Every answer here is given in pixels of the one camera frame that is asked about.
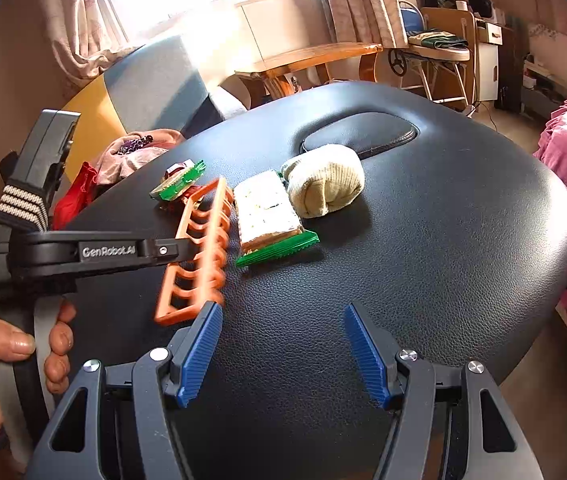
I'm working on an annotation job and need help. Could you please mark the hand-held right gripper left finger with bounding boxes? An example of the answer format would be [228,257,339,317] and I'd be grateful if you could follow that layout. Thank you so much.
[23,301,224,480]

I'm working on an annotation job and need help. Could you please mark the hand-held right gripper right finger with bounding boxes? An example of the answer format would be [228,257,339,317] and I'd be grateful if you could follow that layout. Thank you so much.
[344,303,547,480]

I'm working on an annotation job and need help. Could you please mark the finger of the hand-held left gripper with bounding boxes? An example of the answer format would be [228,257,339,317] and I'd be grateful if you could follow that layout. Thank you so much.
[10,230,195,282]

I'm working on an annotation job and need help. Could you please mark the orange plastic rack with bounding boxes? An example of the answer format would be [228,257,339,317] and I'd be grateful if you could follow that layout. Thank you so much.
[153,176,230,330]

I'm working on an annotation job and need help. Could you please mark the small green cracker packet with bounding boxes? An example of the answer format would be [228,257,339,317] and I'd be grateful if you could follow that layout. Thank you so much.
[150,160,208,203]

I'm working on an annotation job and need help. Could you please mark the small red candy packet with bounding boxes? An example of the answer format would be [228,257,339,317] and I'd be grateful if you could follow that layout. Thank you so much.
[162,159,195,177]

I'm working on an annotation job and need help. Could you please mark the large green cracker packet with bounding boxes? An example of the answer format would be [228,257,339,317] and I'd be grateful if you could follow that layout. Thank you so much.
[234,170,321,268]

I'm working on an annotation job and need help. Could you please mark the cream sock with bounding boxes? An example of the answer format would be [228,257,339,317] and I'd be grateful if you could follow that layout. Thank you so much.
[280,144,366,220]

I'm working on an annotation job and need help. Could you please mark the pink clothing pile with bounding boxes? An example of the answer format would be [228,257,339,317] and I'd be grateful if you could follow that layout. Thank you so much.
[94,129,184,186]

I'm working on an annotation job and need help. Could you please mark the purple beaded accessory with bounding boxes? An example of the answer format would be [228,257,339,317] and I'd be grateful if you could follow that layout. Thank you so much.
[116,135,157,156]

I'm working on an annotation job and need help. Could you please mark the grey yellow blue armchair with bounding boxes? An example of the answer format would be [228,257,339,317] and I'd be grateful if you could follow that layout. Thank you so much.
[56,35,249,171]

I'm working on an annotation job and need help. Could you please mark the beige patterned curtain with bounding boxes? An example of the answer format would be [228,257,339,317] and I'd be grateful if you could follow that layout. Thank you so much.
[316,0,409,49]
[46,0,134,81]

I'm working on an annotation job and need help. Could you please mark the black round cushion plug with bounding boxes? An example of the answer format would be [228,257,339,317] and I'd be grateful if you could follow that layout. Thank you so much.
[301,112,419,159]

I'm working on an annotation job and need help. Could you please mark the wooden side table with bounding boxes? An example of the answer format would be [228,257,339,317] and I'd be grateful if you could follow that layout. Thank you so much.
[234,42,385,101]

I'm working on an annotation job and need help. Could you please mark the white small cabinet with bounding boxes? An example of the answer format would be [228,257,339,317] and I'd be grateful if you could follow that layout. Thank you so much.
[473,17,505,104]

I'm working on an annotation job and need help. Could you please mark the folded clothes pile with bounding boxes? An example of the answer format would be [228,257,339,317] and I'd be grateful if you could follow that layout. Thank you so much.
[407,30,469,54]

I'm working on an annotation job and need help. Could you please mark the blue chair back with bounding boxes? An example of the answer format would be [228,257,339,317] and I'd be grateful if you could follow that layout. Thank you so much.
[398,0,427,44]

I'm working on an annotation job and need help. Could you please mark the folding chair with cloth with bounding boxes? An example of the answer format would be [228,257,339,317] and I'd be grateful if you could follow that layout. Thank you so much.
[421,7,477,107]

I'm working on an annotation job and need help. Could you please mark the white floral board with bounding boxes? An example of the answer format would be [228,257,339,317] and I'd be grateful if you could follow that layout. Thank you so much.
[528,22,564,44]

